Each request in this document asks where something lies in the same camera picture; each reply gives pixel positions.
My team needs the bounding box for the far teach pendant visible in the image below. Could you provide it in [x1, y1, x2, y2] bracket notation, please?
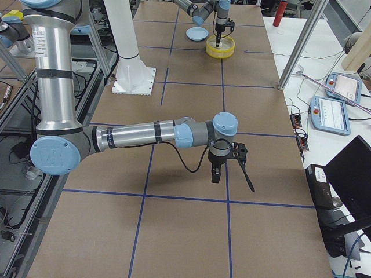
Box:
[326, 72, 362, 104]

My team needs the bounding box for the brown paper table cover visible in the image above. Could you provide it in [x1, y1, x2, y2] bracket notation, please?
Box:
[28, 1, 332, 277]

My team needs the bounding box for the teach pendant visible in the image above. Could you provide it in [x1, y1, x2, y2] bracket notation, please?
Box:
[310, 96, 351, 136]
[326, 72, 362, 104]

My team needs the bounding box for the black monitor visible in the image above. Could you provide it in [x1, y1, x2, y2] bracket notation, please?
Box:
[324, 135, 371, 220]

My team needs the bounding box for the wooden beam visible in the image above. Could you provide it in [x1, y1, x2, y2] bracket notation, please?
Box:
[341, 24, 370, 71]

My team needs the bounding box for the white camera mast base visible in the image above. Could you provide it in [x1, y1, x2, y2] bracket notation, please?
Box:
[104, 0, 156, 96]

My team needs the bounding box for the near orange black connector block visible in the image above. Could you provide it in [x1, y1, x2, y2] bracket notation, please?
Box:
[294, 127, 309, 151]

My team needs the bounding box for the aluminium frame post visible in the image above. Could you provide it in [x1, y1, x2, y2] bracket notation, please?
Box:
[278, 0, 329, 90]

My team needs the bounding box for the orange black connector block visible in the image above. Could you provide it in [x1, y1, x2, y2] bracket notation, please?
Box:
[294, 127, 309, 151]
[288, 104, 302, 128]

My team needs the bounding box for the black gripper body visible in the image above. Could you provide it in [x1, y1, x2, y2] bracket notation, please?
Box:
[208, 140, 248, 168]
[214, 17, 235, 36]

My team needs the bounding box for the red bottle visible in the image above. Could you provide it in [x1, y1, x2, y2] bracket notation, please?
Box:
[272, 0, 288, 27]

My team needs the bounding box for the far orange black connector block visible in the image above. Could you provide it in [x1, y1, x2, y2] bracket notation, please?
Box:
[288, 104, 302, 128]

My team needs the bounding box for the light blue plate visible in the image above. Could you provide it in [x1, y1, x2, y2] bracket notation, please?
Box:
[185, 27, 209, 42]

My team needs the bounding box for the near teach pendant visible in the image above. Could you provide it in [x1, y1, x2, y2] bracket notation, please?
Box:
[310, 96, 351, 136]

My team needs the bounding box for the black computer box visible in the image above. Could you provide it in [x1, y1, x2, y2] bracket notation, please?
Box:
[305, 163, 371, 259]

